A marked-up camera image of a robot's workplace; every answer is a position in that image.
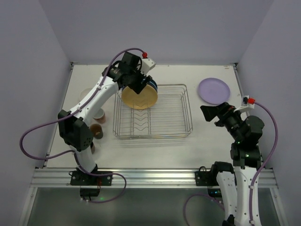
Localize yellow plate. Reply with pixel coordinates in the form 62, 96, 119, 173
121, 85, 158, 110

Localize purple plate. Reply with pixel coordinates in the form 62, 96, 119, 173
198, 78, 230, 105

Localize orange bowl white inside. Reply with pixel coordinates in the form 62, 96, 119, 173
79, 88, 91, 102

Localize pink dotted mug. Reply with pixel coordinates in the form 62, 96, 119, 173
93, 108, 106, 124

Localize black cup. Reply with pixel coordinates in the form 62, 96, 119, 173
89, 124, 103, 139

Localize dark red cup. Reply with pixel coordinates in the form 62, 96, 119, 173
90, 143, 95, 154

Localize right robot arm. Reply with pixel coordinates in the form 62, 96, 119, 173
195, 78, 264, 226

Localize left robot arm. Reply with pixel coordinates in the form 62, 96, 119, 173
58, 62, 152, 173

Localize light blue plate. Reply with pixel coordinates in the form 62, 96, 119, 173
148, 79, 158, 91

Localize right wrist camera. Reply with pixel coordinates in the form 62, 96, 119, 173
234, 95, 255, 113

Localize metal wire dish rack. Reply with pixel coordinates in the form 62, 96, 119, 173
113, 84, 193, 139

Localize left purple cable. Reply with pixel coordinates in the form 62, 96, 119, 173
19, 48, 127, 204

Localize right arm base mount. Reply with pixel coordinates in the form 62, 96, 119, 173
194, 166, 222, 199

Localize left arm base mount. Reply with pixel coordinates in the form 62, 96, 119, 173
69, 169, 112, 200

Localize aluminium frame rail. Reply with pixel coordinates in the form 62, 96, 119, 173
29, 166, 278, 189

